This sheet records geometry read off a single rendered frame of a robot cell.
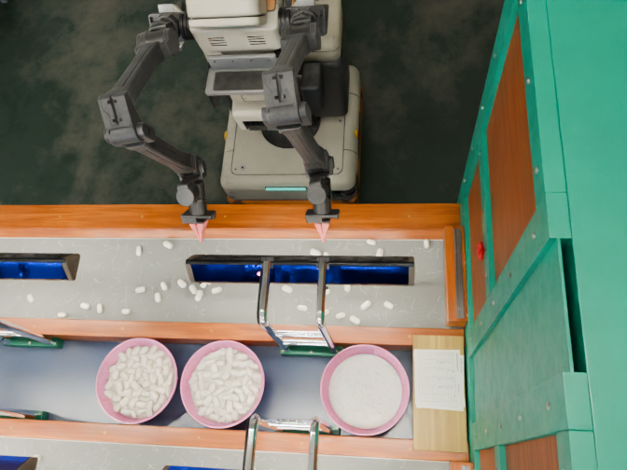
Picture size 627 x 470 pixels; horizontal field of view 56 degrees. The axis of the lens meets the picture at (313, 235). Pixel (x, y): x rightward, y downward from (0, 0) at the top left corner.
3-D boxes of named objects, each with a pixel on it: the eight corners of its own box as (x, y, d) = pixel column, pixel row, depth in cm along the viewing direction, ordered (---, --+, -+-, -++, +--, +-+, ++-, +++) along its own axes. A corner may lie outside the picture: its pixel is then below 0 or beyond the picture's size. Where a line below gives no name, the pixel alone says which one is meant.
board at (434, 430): (412, 335, 180) (412, 335, 179) (463, 337, 178) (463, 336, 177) (412, 449, 168) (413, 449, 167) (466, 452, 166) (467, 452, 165)
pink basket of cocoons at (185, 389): (181, 361, 196) (172, 356, 187) (257, 335, 196) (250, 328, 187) (200, 441, 185) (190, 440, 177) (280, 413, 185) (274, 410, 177)
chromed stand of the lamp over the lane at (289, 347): (285, 299, 199) (257, 255, 158) (345, 300, 196) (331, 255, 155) (282, 355, 192) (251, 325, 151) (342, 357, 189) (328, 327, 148)
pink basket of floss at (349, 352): (306, 387, 187) (302, 383, 179) (369, 333, 191) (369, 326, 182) (361, 456, 178) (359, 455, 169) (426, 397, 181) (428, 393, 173)
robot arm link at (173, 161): (141, 116, 148) (103, 122, 150) (142, 138, 147) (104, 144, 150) (209, 158, 190) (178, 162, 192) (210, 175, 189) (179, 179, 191)
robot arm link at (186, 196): (204, 158, 188) (180, 161, 190) (191, 166, 177) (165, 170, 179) (213, 194, 191) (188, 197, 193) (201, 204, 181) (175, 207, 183)
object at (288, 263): (194, 255, 169) (186, 247, 162) (414, 258, 160) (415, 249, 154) (190, 283, 166) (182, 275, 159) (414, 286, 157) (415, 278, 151)
